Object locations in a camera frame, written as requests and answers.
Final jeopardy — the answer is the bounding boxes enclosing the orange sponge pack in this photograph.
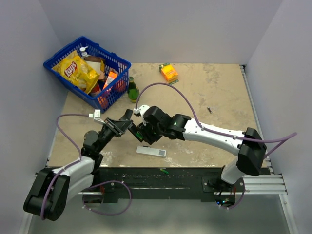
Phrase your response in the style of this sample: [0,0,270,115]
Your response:
[158,63,178,84]

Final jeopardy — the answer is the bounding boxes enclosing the brown white snack package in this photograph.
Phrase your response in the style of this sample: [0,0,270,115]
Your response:
[84,55,106,81]

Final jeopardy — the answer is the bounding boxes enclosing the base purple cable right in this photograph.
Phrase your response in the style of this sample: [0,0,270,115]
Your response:
[218,176,246,210]

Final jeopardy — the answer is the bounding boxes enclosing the orange white carton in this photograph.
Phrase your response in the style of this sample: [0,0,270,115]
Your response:
[103,68,117,90]

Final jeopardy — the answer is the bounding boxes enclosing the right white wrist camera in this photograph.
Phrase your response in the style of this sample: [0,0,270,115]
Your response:
[134,105,150,117]

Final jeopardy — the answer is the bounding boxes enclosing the white remote control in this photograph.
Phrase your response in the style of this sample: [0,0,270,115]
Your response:
[136,146,166,158]

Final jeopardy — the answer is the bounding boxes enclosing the green glass bottle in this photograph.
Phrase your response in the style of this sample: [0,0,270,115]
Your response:
[127,77,140,103]

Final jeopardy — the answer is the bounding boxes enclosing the black remote control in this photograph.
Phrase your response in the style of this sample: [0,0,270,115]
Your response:
[120,109,133,120]
[128,123,144,142]

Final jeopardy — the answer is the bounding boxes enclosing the aluminium frame rail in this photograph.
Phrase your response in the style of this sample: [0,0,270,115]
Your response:
[19,175,297,234]

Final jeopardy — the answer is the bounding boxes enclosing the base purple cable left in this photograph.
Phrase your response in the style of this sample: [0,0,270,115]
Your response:
[81,180,133,217]

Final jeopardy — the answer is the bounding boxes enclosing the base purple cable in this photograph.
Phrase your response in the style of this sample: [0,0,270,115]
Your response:
[218,176,246,210]
[81,180,133,217]

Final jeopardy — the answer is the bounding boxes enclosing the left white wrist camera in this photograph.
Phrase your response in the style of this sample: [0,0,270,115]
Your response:
[88,109,104,124]

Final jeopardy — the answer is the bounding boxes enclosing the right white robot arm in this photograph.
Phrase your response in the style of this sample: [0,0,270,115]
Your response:
[134,105,267,192]

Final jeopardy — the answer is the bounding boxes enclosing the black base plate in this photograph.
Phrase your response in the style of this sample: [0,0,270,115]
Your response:
[42,166,271,204]

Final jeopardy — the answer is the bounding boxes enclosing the blue plastic basket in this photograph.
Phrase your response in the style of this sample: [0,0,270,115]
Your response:
[43,37,131,113]

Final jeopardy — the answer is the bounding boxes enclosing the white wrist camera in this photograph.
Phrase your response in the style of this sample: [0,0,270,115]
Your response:
[134,105,150,117]
[88,109,104,124]

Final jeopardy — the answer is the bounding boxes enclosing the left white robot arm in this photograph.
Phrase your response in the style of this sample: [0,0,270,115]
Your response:
[23,110,133,221]

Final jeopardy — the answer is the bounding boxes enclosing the white pump bottle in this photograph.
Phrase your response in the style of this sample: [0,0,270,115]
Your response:
[79,46,89,59]

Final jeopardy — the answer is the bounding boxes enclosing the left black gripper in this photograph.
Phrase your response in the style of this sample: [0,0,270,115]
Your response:
[96,117,133,153]

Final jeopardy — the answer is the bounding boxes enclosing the yellow Lays chips bag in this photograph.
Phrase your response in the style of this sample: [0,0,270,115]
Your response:
[52,50,100,94]

